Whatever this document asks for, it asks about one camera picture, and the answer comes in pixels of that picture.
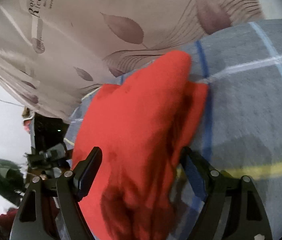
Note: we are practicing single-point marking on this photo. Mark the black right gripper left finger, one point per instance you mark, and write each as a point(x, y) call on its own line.
point(50, 208)

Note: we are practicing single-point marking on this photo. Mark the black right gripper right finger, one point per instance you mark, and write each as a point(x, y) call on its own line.
point(225, 207)

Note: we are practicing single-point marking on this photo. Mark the red knitted garment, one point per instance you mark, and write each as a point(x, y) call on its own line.
point(141, 127)

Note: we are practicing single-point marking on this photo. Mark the dark green bag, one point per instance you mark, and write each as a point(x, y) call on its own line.
point(11, 182)

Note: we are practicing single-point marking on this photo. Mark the grey plaid bed sheet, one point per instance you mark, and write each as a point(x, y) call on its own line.
point(241, 130)

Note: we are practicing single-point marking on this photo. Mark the beige leaf pattern curtain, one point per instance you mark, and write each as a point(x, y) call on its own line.
point(53, 52)

